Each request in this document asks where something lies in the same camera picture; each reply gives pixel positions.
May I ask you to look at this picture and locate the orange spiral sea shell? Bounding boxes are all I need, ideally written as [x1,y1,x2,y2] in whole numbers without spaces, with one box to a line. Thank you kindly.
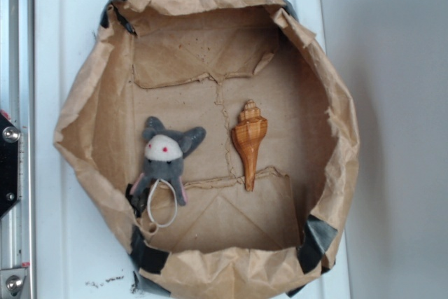
[232,99,268,191]

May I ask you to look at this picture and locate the grey plush mouse toy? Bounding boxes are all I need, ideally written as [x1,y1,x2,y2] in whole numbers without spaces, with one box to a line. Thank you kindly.
[127,116,207,228]

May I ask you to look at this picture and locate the brown paper bag tray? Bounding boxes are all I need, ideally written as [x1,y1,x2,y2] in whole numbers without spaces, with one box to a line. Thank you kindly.
[55,0,360,298]

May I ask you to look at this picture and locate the white plastic board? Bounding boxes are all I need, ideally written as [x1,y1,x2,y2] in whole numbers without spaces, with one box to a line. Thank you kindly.
[33,0,352,299]

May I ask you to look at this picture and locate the black mounting bracket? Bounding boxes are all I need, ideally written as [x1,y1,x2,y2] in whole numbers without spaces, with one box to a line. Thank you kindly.
[0,109,21,219]

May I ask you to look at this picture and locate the aluminium frame rail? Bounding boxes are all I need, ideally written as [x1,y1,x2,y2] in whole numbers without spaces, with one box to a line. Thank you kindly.
[1,0,35,298]

